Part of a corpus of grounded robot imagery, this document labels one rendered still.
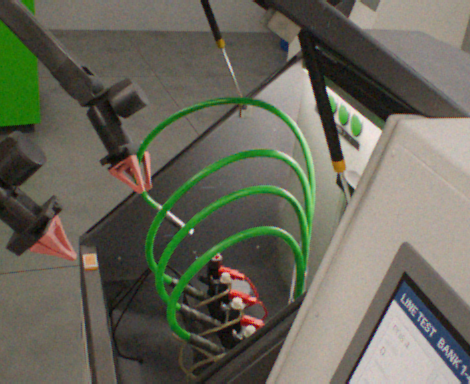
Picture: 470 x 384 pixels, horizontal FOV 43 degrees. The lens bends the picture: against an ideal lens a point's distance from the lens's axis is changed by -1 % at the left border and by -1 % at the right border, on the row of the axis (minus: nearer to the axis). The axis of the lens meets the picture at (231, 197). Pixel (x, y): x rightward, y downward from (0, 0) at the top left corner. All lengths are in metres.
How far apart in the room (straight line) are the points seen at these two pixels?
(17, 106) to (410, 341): 4.05
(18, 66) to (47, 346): 2.32
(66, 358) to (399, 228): 2.04
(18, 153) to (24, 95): 3.57
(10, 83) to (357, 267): 3.87
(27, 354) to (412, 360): 2.13
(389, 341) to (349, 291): 0.11
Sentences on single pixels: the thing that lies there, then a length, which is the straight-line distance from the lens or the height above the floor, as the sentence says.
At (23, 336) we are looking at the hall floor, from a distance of 2.76.
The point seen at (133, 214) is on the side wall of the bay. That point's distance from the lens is 1.53.
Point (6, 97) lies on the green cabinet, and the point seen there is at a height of 0.30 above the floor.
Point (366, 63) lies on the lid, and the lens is 0.75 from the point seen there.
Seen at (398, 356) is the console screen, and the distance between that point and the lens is 0.73.
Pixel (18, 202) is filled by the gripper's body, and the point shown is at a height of 1.31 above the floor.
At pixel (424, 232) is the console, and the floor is 1.47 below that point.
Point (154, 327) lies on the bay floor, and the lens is 1.49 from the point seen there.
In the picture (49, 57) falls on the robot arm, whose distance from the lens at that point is 1.34.
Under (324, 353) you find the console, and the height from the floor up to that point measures 1.24.
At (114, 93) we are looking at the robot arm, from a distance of 1.29.
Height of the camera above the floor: 1.80
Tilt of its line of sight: 28 degrees down
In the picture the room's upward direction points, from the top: 6 degrees clockwise
